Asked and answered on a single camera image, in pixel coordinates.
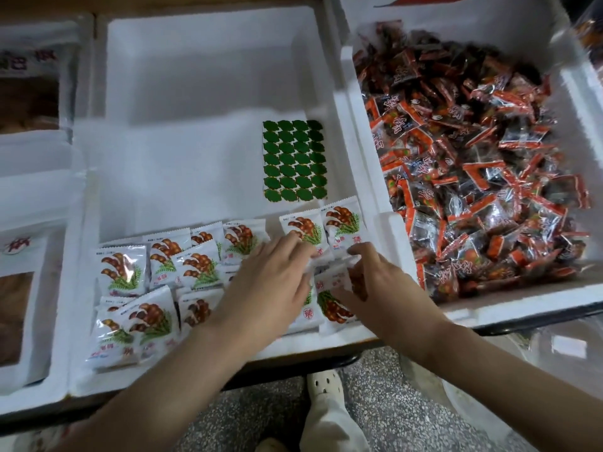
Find clear rectangular plastic tub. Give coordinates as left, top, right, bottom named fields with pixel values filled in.
left=526, top=313, right=603, bottom=375

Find person's right hand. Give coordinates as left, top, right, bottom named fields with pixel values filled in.
left=329, top=240, right=455, bottom=360

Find person's beige trousers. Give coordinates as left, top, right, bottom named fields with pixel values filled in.
left=253, top=395, right=375, bottom=452

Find person's left hand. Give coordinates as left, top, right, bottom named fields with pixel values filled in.
left=207, top=231, right=322, bottom=356

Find pile of white printed packets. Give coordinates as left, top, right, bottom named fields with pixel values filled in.
left=85, top=195, right=371, bottom=372

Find person's right forearm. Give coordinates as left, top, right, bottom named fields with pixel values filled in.
left=416, top=320, right=603, bottom=452

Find white printed snack packet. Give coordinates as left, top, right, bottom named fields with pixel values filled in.
left=313, top=262, right=361, bottom=332

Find person's left forearm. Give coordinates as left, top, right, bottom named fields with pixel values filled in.
left=47, top=325, right=248, bottom=452

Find person's right white shoe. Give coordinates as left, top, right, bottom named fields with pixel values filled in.
left=305, top=368, right=346, bottom=407

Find green leaf-pattern sheet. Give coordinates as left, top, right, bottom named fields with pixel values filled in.
left=261, top=117, right=329, bottom=204

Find pile of dark red packets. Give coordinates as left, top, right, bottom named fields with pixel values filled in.
left=351, top=19, right=595, bottom=304

